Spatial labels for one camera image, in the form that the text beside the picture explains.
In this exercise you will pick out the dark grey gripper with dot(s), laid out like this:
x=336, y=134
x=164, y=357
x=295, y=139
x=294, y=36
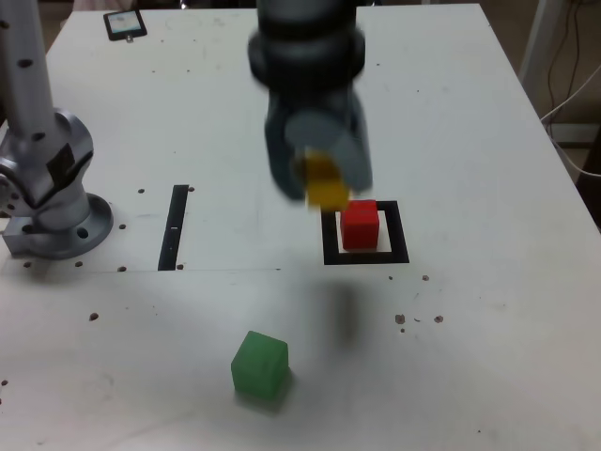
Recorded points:
x=310, y=103

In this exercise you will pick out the yellow cube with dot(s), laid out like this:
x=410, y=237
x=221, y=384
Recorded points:
x=326, y=185

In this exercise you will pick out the red cube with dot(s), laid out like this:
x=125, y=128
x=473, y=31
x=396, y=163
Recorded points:
x=360, y=228

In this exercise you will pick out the green cube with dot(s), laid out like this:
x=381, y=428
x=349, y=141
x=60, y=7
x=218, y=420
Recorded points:
x=258, y=366

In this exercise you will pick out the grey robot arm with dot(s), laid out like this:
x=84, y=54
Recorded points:
x=28, y=117

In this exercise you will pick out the black tape square outline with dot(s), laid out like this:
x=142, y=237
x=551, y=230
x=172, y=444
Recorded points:
x=366, y=259

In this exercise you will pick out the black tape strip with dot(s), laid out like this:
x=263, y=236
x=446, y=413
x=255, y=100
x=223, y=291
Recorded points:
x=173, y=225

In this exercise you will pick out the black smartphone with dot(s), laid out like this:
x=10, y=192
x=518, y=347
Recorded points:
x=124, y=24

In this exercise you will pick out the white metal post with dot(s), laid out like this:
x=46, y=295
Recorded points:
x=540, y=47

